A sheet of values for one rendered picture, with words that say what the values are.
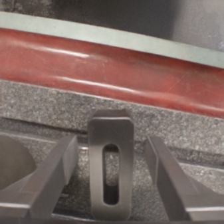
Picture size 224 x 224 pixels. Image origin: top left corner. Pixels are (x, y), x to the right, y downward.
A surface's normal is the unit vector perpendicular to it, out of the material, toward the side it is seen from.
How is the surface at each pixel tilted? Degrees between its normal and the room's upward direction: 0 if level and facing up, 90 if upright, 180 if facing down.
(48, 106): 0
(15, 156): 86
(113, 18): 0
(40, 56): 0
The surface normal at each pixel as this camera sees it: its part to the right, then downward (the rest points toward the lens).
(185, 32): -0.02, 0.25
